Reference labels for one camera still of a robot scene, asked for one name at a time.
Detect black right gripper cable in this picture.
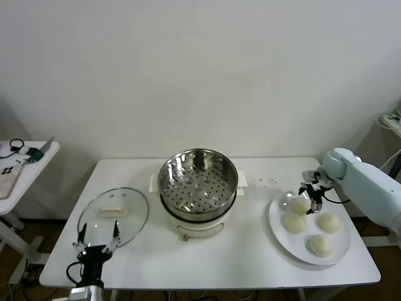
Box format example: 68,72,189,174
322,191,352,205

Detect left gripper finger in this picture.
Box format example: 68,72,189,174
72,223,87,253
104,221,122,252

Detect white round plate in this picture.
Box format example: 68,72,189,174
268,189,351,267

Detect black floor power strip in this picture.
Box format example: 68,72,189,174
20,263,44,288

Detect grey angled metal plate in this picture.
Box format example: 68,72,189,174
39,136,56,154

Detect glass lid with beige handle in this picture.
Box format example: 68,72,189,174
77,187,150,248

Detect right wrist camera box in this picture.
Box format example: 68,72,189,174
301,169,319,183

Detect white electric cooker base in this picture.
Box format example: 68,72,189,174
148,169,250,243

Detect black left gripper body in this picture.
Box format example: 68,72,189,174
77,245,112,287

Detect white hanging cable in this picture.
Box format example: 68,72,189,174
379,149,401,172

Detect white side table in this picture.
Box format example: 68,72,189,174
0,140,61,283

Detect black looped cable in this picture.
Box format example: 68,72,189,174
0,139,26,159

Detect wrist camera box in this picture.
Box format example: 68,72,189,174
301,169,319,183
69,285,105,301

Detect phone in clear case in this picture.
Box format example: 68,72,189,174
0,164,24,201

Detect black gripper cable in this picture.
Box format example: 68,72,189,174
322,191,352,205
65,262,83,288

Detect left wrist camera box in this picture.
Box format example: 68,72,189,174
69,285,105,301

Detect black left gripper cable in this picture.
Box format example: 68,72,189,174
65,262,83,288

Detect white steamed baozi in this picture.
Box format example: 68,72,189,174
317,211,341,234
291,196,311,216
284,213,307,235
305,234,333,258

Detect perforated steel steamer basket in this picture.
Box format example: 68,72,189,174
157,149,239,217

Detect scattered dark crumbs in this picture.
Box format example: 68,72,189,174
250,177,278,189

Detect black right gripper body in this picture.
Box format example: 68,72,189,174
305,178,326,201

